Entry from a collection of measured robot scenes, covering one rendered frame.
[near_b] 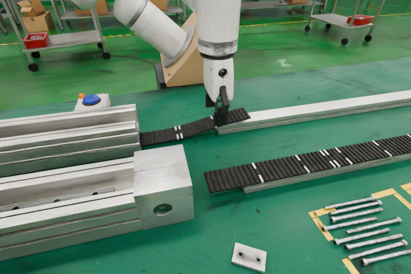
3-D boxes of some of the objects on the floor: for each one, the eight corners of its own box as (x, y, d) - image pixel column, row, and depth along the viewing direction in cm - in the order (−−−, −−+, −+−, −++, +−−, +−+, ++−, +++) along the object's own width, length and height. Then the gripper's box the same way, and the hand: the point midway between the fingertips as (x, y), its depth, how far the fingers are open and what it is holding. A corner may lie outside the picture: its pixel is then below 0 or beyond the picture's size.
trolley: (303, 30, 432) (318, -35, 373) (326, 27, 448) (345, -36, 389) (350, 48, 353) (378, -32, 295) (375, 43, 369) (408, -33, 311)
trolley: (104, 47, 355) (85, -32, 296) (111, 59, 316) (90, -30, 257) (25, 59, 316) (-17, -30, 257) (21, 74, 276) (-29, -26, 217)
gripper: (192, 37, 56) (194, 99, 66) (210, 64, 42) (209, 138, 52) (222, 35, 57) (219, 96, 67) (249, 60, 44) (241, 133, 54)
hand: (215, 111), depth 59 cm, fingers open, 8 cm apart
